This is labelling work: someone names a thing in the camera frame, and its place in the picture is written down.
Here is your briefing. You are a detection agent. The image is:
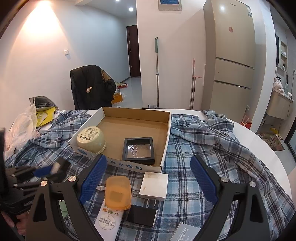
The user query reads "white plastic bag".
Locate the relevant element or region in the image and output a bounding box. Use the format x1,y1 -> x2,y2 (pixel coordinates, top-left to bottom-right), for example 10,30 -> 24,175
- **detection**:
4,104 -> 38,161

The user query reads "orange translucent plastic box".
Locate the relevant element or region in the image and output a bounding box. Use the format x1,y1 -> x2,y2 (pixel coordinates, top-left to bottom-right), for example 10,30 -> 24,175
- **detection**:
105,176 -> 132,210

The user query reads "bathroom vanity cabinet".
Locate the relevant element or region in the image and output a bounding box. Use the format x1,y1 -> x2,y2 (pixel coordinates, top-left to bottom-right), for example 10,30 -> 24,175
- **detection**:
266,90 -> 294,120

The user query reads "dark red door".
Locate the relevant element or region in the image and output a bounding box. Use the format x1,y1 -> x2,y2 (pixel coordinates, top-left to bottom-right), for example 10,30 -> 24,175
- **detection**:
126,25 -> 140,77

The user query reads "red handled broom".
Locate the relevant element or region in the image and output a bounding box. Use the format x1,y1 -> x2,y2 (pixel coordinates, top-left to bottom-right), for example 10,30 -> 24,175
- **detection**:
189,58 -> 202,110

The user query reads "chair with black jacket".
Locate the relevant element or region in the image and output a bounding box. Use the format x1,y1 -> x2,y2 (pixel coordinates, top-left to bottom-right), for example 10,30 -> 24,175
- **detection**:
70,65 -> 116,109

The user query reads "patterned floor mat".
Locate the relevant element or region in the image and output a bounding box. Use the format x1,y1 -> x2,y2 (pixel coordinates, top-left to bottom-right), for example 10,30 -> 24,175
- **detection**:
257,132 -> 285,152

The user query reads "yellow packaging box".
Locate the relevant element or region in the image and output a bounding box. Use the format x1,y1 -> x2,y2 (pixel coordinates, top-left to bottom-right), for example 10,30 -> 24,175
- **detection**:
37,107 -> 57,127

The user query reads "red gift box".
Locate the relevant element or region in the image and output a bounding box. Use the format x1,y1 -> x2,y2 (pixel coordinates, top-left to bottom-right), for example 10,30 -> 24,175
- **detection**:
240,114 -> 252,130

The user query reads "black square display frame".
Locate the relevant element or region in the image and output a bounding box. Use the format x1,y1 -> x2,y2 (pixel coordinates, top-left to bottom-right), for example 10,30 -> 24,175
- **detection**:
122,137 -> 155,165

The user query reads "beige three-door refrigerator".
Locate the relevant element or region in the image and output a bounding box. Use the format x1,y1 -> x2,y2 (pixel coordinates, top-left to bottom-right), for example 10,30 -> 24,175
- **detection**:
201,0 -> 256,123

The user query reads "black cube charger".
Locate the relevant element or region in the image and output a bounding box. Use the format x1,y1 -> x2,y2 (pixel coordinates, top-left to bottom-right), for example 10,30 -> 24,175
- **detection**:
126,205 -> 158,227

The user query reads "white square power adapter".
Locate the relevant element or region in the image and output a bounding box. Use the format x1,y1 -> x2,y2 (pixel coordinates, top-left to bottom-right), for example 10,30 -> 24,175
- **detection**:
139,172 -> 169,201

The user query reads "white AUX remote control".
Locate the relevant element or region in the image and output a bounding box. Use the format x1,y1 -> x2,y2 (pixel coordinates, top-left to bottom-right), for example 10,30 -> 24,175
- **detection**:
94,201 -> 124,241

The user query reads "cream round container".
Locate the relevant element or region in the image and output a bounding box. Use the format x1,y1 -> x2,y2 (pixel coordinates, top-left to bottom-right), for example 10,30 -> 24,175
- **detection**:
77,126 -> 106,154

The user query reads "cardboard box on floor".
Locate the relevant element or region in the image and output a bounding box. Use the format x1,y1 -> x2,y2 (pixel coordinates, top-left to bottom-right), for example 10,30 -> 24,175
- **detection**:
111,92 -> 123,104

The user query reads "person's left hand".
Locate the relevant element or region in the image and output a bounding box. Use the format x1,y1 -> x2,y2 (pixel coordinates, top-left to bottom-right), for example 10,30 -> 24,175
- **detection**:
1,211 -> 29,236

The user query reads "grey pouch bag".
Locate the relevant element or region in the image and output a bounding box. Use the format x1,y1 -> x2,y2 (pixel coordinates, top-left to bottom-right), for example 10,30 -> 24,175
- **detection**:
29,96 -> 57,111

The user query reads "silver nail clipper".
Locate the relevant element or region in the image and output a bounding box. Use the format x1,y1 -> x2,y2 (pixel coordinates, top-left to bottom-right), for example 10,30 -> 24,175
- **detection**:
96,185 -> 106,191

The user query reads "wall electrical panel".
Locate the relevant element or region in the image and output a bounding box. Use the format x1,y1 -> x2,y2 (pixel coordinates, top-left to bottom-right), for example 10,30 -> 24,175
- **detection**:
158,0 -> 182,11

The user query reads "shallow cardboard box tray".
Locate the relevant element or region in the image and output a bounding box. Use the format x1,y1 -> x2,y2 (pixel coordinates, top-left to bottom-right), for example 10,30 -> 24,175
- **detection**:
69,108 -> 171,173

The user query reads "blue plaid cloth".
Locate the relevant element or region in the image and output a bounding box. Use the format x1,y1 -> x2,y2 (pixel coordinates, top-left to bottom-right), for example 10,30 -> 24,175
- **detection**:
5,110 -> 295,240

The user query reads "grey card booklet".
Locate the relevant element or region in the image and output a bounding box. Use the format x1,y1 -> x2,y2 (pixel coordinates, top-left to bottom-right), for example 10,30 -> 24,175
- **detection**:
170,222 -> 201,241

